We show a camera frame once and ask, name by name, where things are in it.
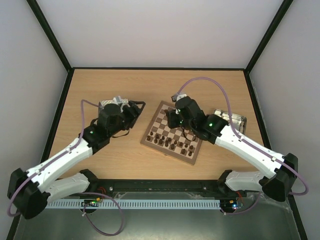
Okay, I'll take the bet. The pink tin tray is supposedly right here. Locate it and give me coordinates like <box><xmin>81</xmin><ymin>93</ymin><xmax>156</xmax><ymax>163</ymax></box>
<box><xmin>98</xmin><ymin>99</ymin><xmax>114</xmax><ymax>110</ymax></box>

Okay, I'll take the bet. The wooden chess board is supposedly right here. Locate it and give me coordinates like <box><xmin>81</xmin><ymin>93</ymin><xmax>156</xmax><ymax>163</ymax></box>
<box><xmin>140</xmin><ymin>101</ymin><xmax>203</xmax><ymax>166</ymax></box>

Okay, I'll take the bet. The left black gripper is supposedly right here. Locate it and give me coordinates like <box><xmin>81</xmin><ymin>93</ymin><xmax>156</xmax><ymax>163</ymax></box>
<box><xmin>108</xmin><ymin>100</ymin><xmax>146</xmax><ymax>137</ymax></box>

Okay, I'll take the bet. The black frame rail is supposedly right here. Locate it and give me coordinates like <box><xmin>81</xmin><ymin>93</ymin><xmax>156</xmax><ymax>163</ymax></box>
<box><xmin>24</xmin><ymin>177</ymin><xmax>291</xmax><ymax>198</ymax></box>

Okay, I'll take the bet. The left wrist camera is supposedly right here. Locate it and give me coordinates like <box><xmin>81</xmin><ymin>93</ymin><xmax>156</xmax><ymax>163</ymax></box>
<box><xmin>112</xmin><ymin>95</ymin><xmax>129</xmax><ymax>112</ymax></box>

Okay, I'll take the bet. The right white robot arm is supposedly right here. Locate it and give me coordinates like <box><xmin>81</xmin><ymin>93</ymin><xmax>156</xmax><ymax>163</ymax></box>
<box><xmin>166</xmin><ymin>94</ymin><xmax>298</xmax><ymax>202</ymax></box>

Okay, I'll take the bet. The gold tin tray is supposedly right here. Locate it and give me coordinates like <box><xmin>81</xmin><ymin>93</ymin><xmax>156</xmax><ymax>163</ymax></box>
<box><xmin>212</xmin><ymin>108</ymin><xmax>248</xmax><ymax>135</ymax></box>

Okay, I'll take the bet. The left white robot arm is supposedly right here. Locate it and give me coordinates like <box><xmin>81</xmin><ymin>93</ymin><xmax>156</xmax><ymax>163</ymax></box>
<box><xmin>7</xmin><ymin>96</ymin><xmax>146</xmax><ymax>219</ymax></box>

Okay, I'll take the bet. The light blue cable duct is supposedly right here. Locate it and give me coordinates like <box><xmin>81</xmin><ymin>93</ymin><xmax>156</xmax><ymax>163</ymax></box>
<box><xmin>46</xmin><ymin>199</ymin><xmax>221</xmax><ymax>210</ymax></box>

